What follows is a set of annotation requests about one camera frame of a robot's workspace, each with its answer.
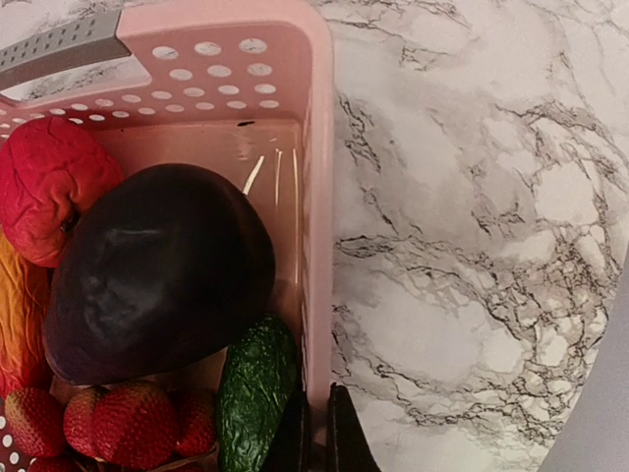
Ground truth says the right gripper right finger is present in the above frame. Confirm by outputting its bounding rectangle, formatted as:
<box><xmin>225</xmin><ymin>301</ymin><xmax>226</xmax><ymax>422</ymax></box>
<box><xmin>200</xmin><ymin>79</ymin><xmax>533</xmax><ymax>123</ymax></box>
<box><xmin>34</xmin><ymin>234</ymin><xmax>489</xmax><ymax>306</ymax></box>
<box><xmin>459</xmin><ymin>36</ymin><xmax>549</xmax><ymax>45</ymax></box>
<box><xmin>327</xmin><ymin>383</ymin><xmax>381</xmax><ymax>472</ymax></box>

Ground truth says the orange carrot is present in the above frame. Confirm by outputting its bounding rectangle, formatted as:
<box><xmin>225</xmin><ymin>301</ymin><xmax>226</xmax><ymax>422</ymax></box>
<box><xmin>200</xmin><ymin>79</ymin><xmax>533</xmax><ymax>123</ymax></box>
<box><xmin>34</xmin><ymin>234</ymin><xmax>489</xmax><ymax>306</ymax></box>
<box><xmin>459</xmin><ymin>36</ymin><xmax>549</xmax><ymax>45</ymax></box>
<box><xmin>1</xmin><ymin>236</ymin><xmax>52</xmax><ymax>397</ymax></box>

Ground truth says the purple eggplant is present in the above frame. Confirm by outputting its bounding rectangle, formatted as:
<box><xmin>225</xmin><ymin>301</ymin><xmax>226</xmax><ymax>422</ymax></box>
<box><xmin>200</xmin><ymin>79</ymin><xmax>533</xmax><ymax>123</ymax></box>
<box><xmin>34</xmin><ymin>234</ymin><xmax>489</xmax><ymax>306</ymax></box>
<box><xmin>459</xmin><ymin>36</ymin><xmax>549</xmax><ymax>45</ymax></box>
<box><xmin>42</xmin><ymin>163</ymin><xmax>276</xmax><ymax>385</ymax></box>

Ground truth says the red crinkled fruit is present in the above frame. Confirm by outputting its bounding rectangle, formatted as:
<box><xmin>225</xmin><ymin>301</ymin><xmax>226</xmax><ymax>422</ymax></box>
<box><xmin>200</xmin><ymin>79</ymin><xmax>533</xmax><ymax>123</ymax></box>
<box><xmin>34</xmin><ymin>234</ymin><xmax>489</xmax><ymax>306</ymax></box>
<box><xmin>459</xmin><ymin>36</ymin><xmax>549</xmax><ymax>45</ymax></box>
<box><xmin>1</xmin><ymin>116</ymin><xmax>124</xmax><ymax>267</ymax></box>

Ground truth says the pink plastic basket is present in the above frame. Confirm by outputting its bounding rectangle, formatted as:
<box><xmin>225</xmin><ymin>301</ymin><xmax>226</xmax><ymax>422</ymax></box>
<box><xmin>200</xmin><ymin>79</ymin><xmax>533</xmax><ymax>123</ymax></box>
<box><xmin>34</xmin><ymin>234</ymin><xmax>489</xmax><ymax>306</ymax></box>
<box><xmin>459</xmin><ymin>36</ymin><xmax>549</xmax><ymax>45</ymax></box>
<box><xmin>0</xmin><ymin>4</ymin><xmax>335</xmax><ymax>472</ymax></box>

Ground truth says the bunch of red strawberries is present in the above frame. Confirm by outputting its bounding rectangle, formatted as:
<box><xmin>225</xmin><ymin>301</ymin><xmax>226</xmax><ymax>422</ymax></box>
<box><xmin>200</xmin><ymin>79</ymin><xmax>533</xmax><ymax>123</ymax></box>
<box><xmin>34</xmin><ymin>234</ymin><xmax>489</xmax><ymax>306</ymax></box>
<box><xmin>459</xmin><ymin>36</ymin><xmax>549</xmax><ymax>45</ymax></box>
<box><xmin>4</xmin><ymin>382</ymin><xmax>217</xmax><ymax>471</ymax></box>

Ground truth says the dark green cucumber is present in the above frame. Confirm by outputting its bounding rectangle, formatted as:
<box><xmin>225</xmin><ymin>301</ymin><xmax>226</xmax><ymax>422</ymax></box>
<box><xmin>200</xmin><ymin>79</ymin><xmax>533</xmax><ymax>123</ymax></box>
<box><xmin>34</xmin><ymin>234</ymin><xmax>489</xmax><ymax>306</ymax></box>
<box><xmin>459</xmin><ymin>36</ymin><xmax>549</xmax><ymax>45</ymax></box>
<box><xmin>216</xmin><ymin>314</ymin><xmax>298</xmax><ymax>472</ymax></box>

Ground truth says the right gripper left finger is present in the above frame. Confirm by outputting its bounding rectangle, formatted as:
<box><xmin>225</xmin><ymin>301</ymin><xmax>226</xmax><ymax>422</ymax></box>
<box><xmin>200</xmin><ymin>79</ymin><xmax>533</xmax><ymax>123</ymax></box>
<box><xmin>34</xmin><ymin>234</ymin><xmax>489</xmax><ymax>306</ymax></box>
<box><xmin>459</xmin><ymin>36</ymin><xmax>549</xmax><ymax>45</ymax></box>
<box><xmin>262</xmin><ymin>391</ymin><xmax>310</xmax><ymax>472</ymax></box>

